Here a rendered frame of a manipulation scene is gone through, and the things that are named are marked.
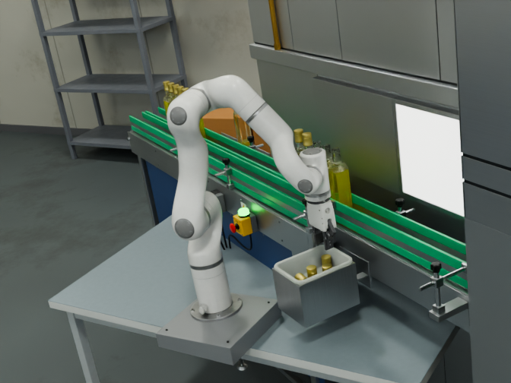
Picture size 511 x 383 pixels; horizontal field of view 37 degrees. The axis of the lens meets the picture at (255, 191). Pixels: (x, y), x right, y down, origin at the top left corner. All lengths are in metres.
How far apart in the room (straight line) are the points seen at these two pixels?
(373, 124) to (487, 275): 0.93
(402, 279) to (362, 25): 0.84
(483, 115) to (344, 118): 1.13
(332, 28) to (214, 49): 4.07
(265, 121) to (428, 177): 0.55
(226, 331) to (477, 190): 1.16
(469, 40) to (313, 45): 1.27
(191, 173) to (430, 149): 0.77
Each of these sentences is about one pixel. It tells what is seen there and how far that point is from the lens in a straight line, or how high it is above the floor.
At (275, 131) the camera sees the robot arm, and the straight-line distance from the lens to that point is 2.37.
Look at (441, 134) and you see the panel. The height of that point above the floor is 1.41.
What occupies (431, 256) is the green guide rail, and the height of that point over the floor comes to 1.10.
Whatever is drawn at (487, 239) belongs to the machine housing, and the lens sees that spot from 1.81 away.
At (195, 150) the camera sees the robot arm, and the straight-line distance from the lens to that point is 2.48.
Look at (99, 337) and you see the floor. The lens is 4.40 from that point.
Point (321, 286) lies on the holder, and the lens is 2.49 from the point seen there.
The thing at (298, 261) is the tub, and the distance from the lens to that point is 2.61.
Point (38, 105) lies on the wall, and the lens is 8.54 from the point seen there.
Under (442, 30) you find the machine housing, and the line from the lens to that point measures 2.30.
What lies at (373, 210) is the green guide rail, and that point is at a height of 1.11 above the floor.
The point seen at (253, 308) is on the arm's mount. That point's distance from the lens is 2.73.
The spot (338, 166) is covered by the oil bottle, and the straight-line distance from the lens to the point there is 2.63.
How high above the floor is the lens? 2.21
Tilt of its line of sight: 22 degrees down
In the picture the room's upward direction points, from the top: 9 degrees counter-clockwise
